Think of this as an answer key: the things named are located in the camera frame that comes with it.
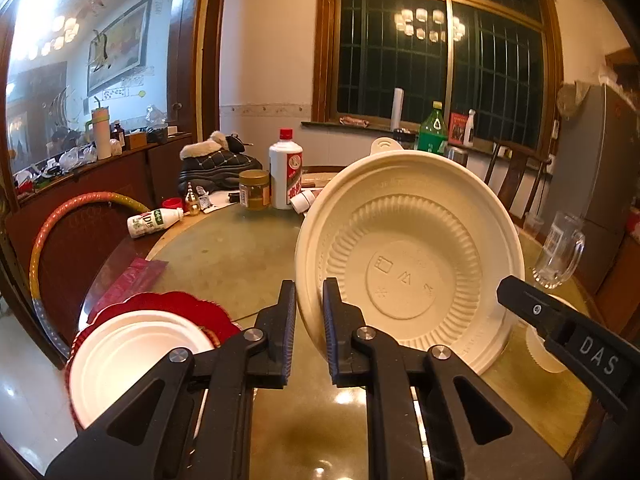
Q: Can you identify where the white liquor bottle red cap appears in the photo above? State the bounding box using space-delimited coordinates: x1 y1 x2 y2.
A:
268 128 305 210

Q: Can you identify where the framed wall picture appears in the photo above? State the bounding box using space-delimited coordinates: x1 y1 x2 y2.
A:
86 0 155 97

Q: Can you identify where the wooden sideboard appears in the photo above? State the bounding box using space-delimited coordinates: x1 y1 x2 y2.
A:
4 132 194 281

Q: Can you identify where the glass jar gold lid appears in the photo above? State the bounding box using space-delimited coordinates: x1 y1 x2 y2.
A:
238 169 271 212

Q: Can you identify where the white drink bottle green label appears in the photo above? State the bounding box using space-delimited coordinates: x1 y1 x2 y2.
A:
126 207 185 240

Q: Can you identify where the white paper roll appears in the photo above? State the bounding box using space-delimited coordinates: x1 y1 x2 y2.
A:
290 189 316 214

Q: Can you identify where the red box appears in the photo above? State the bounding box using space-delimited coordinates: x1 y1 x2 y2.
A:
448 112 468 146

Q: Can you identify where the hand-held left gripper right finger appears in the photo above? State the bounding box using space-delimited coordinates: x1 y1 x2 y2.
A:
322 277 572 480

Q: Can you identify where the beige plastic bowl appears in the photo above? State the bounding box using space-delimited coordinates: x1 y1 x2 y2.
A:
294 136 527 377
525 295 577 374

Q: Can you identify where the wooden framed window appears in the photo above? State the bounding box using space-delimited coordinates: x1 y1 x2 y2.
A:
312 0 565 137

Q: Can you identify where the large red scalloped plate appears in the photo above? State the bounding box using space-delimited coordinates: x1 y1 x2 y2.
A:
64 290 244 428

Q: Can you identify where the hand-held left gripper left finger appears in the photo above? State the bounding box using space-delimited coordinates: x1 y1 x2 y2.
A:
45 279 297 480

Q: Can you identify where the multicoloured hula hoop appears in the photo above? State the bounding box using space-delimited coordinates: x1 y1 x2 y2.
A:
28 191 151 352

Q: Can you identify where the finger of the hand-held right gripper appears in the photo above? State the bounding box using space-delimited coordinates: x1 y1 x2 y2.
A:
496 274 577 357

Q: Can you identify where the wooden chair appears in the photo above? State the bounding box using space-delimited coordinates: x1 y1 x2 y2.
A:
483 138 552 217

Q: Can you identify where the glass beer mug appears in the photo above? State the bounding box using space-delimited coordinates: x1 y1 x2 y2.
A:
531 212 586 290

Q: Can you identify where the grey refrigerator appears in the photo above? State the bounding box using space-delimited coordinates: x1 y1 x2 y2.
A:
536 81 640 242

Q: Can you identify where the white tumbler with lid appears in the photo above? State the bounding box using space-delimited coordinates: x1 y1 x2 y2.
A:
89 106 114 161

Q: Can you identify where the large white foam bowl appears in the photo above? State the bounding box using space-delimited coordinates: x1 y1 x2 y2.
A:
68 309 217 432

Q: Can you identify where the green soda bottle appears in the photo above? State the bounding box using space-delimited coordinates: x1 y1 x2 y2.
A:
416 101 449 157

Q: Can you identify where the pink plastic bag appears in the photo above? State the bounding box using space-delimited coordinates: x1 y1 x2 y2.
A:
87 257 169 332

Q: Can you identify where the white plastic film roll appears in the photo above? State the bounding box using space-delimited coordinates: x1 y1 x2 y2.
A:
391 87 405 131

